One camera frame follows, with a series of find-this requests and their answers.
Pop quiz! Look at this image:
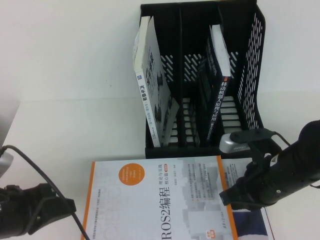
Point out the black camera cable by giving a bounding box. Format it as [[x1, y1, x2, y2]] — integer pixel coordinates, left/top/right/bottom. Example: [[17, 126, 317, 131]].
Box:
[[271, 131, 292, 147], [0, 144, 91, 240]]

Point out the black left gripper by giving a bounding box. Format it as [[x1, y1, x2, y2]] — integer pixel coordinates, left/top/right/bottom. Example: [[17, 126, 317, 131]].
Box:
[[0, 183, 76, 229]]

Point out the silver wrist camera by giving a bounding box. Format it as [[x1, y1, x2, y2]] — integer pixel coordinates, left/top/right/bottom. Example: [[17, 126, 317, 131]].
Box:
[[0, 147, 15, 177], [219, 133, 251, 154]]

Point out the black right camera cable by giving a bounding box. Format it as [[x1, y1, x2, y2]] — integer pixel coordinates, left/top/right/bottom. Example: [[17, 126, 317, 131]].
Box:
[[271, 131, 292, 147]]

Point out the black left camera cable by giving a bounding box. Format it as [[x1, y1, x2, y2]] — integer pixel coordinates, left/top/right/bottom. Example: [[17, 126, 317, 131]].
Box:
[[0, 144, 91, 240]]

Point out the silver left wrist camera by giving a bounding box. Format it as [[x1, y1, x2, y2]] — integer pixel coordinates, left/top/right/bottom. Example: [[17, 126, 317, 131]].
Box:
[[0, 147, 15, 177]]

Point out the black perforated book stand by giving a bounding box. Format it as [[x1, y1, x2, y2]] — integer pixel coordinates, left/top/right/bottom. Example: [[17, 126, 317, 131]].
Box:
[[139, 0, 268, 161]]

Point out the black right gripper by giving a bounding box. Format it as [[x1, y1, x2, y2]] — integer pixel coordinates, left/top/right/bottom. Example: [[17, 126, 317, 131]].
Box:
[[218, 156, 275, 212]]

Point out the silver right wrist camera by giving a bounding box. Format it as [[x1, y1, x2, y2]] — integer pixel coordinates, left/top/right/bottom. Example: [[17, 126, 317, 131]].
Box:
[[219, 133, 251, 154]]

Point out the black right camera bracket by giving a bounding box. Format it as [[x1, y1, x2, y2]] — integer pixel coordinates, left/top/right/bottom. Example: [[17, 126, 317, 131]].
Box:
[[229, 127, 275, 163]]

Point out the magazine with blue-suited man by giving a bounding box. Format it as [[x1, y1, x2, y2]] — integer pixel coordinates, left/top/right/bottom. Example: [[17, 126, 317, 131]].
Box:
[[221, 156, 272, 240]]

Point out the black mobile robot book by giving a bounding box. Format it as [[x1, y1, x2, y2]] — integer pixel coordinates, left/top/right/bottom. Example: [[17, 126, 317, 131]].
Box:
[[193, 24, 232, 147]]

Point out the ROS2 book with orange border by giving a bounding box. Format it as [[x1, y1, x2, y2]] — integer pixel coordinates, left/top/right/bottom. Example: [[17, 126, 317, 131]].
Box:
[[79, 155, 237, 240]]

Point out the white car suspension book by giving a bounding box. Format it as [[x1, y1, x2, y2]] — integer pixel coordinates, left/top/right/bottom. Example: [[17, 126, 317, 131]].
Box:
[[132, 16, 180, 149]]

